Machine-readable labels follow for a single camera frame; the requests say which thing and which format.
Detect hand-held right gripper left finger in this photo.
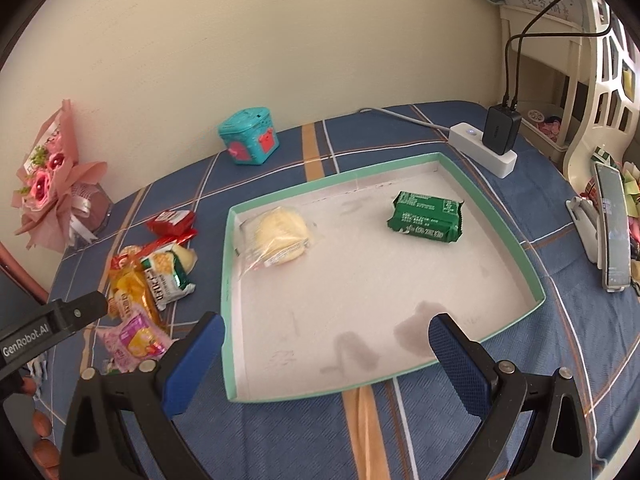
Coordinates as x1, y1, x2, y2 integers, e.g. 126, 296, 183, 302
60, 312, 226, 480

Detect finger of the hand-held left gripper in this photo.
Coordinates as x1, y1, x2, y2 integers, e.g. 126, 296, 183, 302
47, 292, 109, 339

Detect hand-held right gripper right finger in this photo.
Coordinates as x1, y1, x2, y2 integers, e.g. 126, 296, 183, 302
428, 313, 593, 480

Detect orange bread packet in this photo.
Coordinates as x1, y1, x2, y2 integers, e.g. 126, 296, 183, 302
109, 270, 166, 332

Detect pink snack packet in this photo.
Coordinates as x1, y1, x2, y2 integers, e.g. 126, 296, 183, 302
97, 310, 179, 374

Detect small red snack packet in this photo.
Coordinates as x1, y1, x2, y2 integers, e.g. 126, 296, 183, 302
109, 242, 176, 286

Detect green and white cracker packet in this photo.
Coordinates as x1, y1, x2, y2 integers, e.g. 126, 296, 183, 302
140, 252, 197, 312

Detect pale jelly cup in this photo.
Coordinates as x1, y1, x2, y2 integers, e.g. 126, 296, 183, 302
172, 245, 199, 274

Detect green-edged cardboard tray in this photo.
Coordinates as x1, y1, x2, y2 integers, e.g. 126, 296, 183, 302
220, 152, 547, 403

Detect person's left hand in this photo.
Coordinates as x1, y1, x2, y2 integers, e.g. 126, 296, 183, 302
19, 377, 62, 468

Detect clear acrylic box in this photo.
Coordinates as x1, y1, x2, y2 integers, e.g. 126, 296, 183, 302
70, 180, 114, 247

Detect red milk biscuit packet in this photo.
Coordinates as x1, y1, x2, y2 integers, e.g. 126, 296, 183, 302
146, 209, 197, 236

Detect blue plaid tablecloth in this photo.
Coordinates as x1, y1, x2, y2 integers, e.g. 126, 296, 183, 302
37, 100, 640, 480

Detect pink flower bouquet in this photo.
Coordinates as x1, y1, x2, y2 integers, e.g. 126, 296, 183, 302
12, 100, 108, 253

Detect bread in clear wrapper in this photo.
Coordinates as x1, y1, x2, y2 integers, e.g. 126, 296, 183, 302
239, 208, 318, 273

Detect green snack packet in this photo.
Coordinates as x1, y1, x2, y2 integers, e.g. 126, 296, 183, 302
387, 190, 465, 245

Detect phone on white stand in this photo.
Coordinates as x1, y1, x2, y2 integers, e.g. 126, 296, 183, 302
566, 197, 632, 293

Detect smartphone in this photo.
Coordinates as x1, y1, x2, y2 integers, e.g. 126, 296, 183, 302
594, 162, 632, 288

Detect teal house-shaped tin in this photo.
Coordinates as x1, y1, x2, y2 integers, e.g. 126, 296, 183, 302
217, 106, 280, 166

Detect white power strip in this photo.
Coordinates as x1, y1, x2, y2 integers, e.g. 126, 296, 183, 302
447, 122, 518, 178

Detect black charger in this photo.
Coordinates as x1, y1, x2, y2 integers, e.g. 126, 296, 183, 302
483, 105, 522, 153

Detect white shelf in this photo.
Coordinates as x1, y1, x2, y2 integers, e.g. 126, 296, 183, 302
499, 4, 587, 161

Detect reddish brown frame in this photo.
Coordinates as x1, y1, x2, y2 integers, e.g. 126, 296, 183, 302
0, 242, 53, 311

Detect white power cable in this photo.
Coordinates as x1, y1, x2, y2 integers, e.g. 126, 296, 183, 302
352, 106, 453, 133

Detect black charger cable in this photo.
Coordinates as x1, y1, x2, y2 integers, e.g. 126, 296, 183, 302
512, 0, 593, 109
503, 7, 622, 106

